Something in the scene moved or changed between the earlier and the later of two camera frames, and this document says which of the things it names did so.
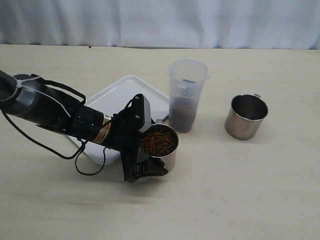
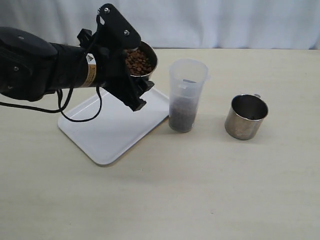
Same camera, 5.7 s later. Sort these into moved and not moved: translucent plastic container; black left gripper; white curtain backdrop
Moved: black left gripper
Not moved: white curtain backdrop; translucent plastic container
